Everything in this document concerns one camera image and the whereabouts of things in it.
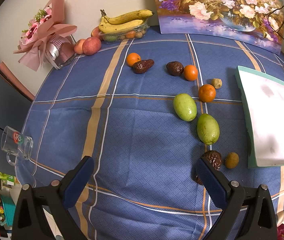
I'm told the orange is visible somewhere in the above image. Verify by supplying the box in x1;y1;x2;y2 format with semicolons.
198;84;216;102
183;64;198;81
126;53;141;67

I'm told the red apple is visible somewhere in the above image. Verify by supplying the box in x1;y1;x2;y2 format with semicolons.
82;37;102;56

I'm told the yellow banana bunch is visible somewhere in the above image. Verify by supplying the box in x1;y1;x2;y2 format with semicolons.
99;9;154;33

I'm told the white tray green rim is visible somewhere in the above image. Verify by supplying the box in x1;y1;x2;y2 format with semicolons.
235;66;284;168

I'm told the flower painting canvas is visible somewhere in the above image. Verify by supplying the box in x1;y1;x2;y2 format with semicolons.
155;0;284;54

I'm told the small brown kiwi fruit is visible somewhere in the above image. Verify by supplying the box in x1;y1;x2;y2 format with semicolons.
224;152;239;169

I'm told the elongated dark brown date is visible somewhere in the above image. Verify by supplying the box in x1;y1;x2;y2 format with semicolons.
132;59;154;74

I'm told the peach coloured apple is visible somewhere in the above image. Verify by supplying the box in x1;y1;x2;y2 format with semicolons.
74;38;86;55

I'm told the glass mug with logo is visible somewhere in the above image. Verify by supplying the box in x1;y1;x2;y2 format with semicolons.
0;126;34;166

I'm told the blue plaid tablecloth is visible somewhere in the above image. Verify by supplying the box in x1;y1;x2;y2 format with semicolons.
16;29;284;239

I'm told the clear plastic fruit container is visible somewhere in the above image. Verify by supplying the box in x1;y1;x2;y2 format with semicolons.
99;21;149;43

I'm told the small tan longan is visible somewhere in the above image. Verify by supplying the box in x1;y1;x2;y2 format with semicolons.
211;79;223;89

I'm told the large dark wrinkled date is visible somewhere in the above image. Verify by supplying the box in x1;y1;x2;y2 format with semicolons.
202;150;222;171

